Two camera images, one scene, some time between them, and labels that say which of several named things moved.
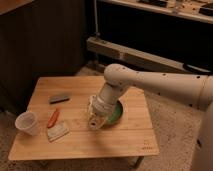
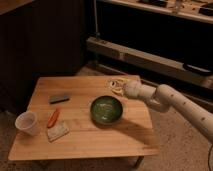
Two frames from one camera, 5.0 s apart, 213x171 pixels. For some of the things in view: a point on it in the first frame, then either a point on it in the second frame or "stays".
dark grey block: x=58 y=99 stays
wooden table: x=56 y=124 stays
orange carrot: x=53 y=119 stays
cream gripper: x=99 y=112 -> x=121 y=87
